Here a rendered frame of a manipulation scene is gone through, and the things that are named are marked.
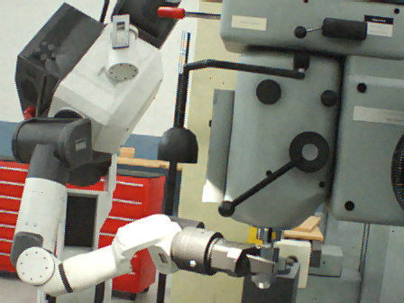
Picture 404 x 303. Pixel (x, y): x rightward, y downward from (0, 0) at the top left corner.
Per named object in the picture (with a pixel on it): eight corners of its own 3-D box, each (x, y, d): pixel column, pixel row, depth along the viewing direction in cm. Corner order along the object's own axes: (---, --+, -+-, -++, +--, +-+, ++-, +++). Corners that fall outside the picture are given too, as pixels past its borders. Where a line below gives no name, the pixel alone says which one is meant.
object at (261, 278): (279, 283, 143) (283, 252, 142) (255, 283, 141) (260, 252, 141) (270, 279, 147) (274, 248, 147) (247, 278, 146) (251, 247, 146)
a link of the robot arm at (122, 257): (172, 229, 149) (108, 252, 149) (185, 259, 155) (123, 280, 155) (166, 208, 154) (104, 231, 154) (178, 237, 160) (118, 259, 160)
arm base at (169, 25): (102, 32, 192) (104, 17, 181) (129, -7, 194) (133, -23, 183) (151, 62, 193) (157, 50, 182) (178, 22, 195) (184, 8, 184)
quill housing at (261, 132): (219, 225, 134) (237, 42, 132) (224, 212, 155) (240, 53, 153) (326, 236, 133) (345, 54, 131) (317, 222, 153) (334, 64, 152)
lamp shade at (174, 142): (153, 158, 141) (157, 123, 140) (192, 161, 142) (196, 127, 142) (160, 160, 134) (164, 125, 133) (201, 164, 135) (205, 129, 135)
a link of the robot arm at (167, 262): (180, 252, 146) (132, 242, 152) (195, 286, 153) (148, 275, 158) (206, 209, 153) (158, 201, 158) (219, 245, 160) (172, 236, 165)
